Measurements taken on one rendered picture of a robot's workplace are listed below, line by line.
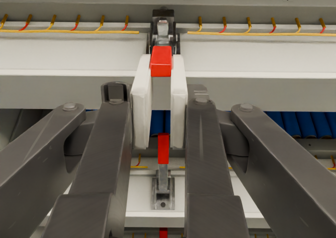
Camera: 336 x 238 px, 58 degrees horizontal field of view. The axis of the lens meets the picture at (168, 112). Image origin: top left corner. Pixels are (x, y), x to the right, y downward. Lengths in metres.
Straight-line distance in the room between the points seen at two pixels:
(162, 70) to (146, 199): 0.24
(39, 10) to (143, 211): 0.24
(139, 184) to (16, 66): 0.21
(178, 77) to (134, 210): 0.25
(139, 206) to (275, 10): 0.26
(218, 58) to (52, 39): 0.14
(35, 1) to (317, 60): 0.23
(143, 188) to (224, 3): 0.23
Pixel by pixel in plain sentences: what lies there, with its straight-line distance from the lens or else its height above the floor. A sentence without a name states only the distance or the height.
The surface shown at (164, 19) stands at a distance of 0.23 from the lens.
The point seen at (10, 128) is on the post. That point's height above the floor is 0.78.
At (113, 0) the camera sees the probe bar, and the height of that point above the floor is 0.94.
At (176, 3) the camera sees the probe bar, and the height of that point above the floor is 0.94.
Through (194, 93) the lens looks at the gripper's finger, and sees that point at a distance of 0.16.
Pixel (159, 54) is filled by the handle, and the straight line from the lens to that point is 0.18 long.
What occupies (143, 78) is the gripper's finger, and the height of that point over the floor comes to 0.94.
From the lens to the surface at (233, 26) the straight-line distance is 0.27.
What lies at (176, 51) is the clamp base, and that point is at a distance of 0.25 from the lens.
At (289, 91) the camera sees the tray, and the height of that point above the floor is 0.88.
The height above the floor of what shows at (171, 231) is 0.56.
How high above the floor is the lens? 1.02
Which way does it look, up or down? 39 degrees down
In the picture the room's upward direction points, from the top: 1 degrees clockwise
